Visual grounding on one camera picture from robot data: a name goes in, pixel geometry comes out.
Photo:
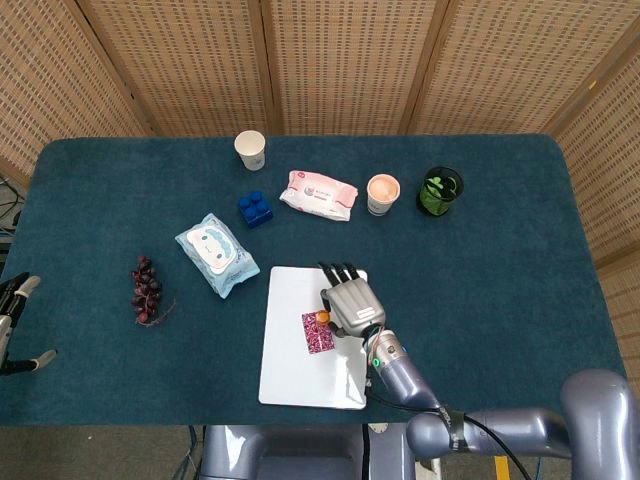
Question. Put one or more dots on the blue building block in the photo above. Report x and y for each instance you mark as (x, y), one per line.
(255, 210)

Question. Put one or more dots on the maroon patterned rectangular packet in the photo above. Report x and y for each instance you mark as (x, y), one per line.
(320, 337)

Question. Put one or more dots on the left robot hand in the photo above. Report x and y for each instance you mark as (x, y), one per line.
(15, 292)

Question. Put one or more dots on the pink wet wipes pack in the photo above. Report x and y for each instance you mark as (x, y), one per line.
(317, 195)

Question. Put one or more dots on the green black cup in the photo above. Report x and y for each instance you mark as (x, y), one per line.
(447, 205)

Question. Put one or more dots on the purple grapes bunch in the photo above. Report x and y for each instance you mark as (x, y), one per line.
(145, 287)

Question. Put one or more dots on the small orange object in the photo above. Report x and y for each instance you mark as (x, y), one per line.
(322, 316)

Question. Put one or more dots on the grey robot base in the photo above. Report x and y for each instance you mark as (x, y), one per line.
(300, 455)

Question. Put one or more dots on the yellow floor tape strip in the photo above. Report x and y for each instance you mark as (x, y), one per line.
(502, 467)

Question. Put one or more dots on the white board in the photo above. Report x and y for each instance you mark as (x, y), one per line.
(290, 370)

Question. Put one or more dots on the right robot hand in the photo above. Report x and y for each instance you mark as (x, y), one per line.
(357, 305)

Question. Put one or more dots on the blue table cloth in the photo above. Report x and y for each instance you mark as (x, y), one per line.
(500, 250)

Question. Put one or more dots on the bamboo folding screen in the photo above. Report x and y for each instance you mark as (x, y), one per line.
(350, 60)

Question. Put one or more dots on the blue cartoon wet wipes pack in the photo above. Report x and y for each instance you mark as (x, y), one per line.
(217, 255)

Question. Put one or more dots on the white paper cup blue print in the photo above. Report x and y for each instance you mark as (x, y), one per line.
(250, 147)

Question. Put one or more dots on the white paper coffee cup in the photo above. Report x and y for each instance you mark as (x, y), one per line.
(383, 192)

